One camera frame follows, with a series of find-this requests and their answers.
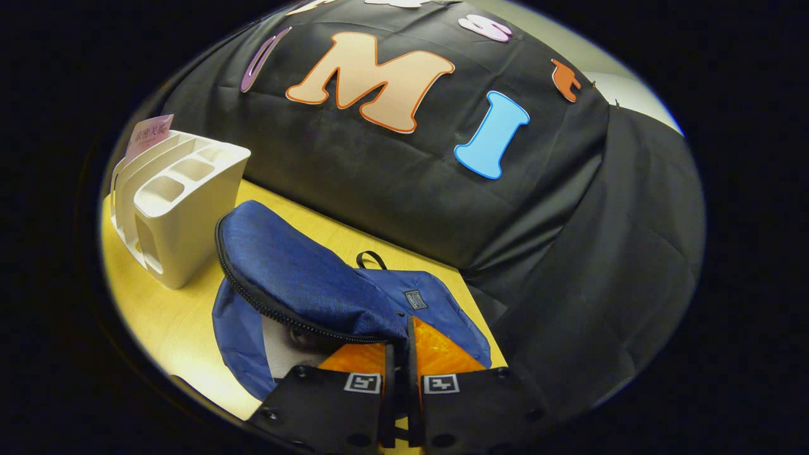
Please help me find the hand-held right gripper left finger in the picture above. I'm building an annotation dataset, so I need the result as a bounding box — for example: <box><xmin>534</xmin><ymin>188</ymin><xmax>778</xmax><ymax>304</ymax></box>
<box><xmin>246</xmin><ymin>341</ymin><xmax>398</xmax><ymax>455</ymax></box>

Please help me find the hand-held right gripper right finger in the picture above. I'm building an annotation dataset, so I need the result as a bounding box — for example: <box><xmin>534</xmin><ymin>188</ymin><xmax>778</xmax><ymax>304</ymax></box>
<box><xmin>404</xmin><ymin>315</ymin><xmax>552</xmax><ymax>454</ymax></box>

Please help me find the black and grey book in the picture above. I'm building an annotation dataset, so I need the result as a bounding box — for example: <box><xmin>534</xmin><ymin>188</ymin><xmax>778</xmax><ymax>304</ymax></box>
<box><xmin>262</xmin><ymin>315</ymin><xmax>345</xmax><ymax>380</ymax></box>

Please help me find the blue schoolbag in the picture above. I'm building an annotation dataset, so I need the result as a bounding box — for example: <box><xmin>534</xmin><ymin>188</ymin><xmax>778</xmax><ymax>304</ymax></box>
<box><xmin>212</xmin><ymin>200</ymin><xmax>493</xmax><ymax>403</ymax></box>

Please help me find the white plastic bookshelf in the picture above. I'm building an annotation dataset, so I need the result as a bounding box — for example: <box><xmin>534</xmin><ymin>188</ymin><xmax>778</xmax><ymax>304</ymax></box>
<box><xmin>109</xmin><ymin>130</ymin><xmax>252</xmax><ymax>290</ymax></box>

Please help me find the pink book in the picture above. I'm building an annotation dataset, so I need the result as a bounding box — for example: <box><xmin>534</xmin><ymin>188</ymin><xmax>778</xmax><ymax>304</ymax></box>
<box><xmin>125</xmin><ymin>114</ymin><xmax>174</xmax><ymax>164</ymax></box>

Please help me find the black backdrop cloth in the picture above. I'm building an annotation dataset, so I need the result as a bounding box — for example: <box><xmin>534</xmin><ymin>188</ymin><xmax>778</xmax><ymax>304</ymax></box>
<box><xmin>158</xmin><ymin>0</ymin><xmax>706</xmax><ymax>419</ymax></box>

